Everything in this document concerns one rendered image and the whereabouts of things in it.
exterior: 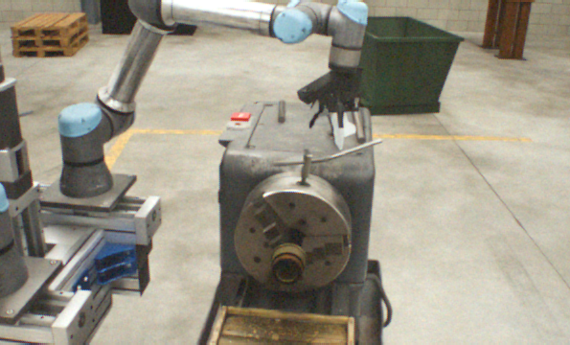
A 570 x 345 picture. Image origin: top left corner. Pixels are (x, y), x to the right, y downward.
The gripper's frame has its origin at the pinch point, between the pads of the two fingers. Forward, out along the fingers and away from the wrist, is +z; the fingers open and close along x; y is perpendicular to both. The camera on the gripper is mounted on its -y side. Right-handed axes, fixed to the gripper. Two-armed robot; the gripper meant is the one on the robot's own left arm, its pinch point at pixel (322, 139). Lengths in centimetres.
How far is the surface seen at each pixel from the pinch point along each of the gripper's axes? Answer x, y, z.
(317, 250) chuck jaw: -12.5, -3.9, 25.4
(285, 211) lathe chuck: -1.9, -8.8, 19.0
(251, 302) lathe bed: 6, -10, 53
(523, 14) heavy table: 498, 680, 36
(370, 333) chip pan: 6, 40, 79
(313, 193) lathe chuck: -4.8, -2.9, 12.8
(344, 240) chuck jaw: -11.3, 5.1, 24.4
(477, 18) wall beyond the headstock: 698, 802, 80
